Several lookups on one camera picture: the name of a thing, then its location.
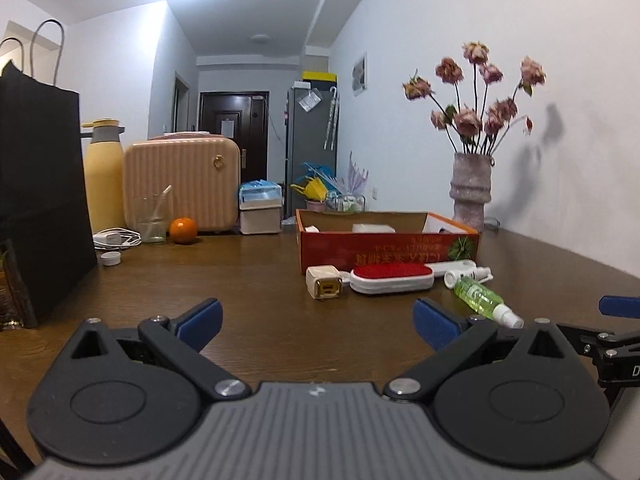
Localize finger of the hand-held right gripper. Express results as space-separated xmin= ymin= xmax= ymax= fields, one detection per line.
xmin=555 ymin=324 xmax=640 ymax=359
xmin=599 ymin=296 xmax=640 ymax=320

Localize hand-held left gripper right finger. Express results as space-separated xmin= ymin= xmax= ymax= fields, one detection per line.
xmin=385 ymin=298 xmax=576 ymax=401

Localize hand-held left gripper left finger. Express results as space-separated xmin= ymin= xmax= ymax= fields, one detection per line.
xmin=65 ymin=298 xmax=251 ymax=401

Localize green spray bottle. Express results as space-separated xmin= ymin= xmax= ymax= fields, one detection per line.
xmin=453 ymin=277 xmax=525 ymax=330

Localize white spray bottle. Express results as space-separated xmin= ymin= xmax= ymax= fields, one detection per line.
xmin=444 ymin=266 xmax=494 ymax=290

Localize red lint brush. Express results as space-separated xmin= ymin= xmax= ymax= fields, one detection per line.
xmin=340 ymin=260 xmax=477 ymax=297

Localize red cardboard box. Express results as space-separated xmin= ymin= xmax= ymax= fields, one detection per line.
xmin=295 ymin=209 xmax=481 ymax=276

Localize white charger cube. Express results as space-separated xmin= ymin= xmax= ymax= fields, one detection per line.
xmin=306 ymin=266 xmax=346 ymax=302

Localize orange fruit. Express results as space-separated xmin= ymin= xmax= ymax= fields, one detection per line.
xmin=169 ymin=217 xmax=197 ymax=246

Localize clear drinking glass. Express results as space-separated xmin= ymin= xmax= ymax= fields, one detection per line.
xmin=132 ymin=195 xmax=168 ymax=245

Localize white bin with blue bag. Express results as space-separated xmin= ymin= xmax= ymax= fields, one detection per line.
xmin=238 ymin=180 xmax=284 ymax=235

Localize clear straw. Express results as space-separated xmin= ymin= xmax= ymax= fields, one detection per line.
xmin=151 ymin=185 xmax=174 ymax=231

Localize pink ceramic vase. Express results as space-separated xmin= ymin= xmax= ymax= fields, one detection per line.
xmin=449 ymin=152 xmax=494 ymax=234

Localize pink ribbed suitcase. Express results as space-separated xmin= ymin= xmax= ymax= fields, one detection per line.
xmin=123 ymin=131 xmax=241 ymax=235

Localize clear box of small bottles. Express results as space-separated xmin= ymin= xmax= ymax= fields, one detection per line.
xmin=325 ymin=195 xmax=366 ymax=214

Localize clear purple plastic wrap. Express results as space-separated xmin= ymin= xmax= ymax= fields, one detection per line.
xmin=340 ymin=152 xmax=371 ymax=196

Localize dark brown entrance door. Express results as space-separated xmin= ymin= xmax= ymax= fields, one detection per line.
xmin=198 ymin=91 xmax=271 ymax=187

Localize yellow thermos jug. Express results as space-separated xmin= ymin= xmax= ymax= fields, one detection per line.
xmin=80 ymin=118 xmax=126 ymax=235

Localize yellow watering can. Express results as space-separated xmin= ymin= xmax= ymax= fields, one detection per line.
xmin=291 ymin=177 xmax=329 ymax=201

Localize blue folding rack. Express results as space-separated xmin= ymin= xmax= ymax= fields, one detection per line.
xmin=300 ymin=161 xmax=336 ymax=186

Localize grey refrigerator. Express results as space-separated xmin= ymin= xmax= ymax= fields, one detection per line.
xmin=285 ymin=86 xmax=339 ymax=207

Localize dried pink roses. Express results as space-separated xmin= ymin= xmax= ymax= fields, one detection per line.
xmin=402 ymin=41 xmax=547 ymax=157

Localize black paper bag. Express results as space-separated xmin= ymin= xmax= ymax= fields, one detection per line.
xmin=0 ymin=19 xmax=99 ymax=329

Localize dark side doorway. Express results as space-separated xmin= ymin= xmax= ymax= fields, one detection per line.
xmin=173 ymin=71 xmax=192 ymax=134

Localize hanging folded umbrella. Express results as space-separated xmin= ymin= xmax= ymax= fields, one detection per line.
xmin=324 ymin=87 xmax=341 ymax=151

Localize yellow and black box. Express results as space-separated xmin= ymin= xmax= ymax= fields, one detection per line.
xmin=301 ymin=71 xmax=338 ymax=90

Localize white charger cable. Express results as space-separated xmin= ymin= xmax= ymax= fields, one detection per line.
xmin=93 ymin=227 xmax=143 ymax=250

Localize framed wall picture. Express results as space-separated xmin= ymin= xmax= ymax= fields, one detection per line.
xmin=351 ymin=52 xmax=369 ymax=97

